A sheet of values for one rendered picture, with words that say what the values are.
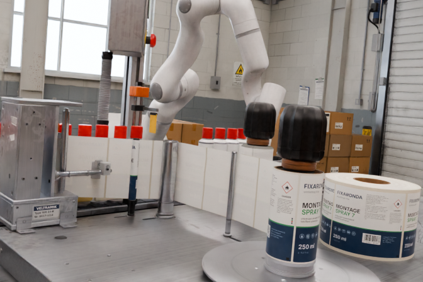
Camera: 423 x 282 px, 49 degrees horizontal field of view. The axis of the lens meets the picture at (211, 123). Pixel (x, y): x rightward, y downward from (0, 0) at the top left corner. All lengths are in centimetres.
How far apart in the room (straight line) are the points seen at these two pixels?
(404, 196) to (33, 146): 75
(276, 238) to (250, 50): 92
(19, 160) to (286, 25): 725
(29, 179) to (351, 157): 483
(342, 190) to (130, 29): 69
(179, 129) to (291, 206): 416
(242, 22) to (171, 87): 42
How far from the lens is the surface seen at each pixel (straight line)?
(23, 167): 100
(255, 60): 161
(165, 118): 200
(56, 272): 82
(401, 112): 610
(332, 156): 533
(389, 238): 102
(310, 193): 79
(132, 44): 129
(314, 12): 758
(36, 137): 100
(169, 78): 185
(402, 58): 618
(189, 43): 179
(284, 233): 80
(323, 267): 89
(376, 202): 100
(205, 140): 145
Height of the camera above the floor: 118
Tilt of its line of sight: 3 degrees down
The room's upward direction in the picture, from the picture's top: 5 degrees clockwise
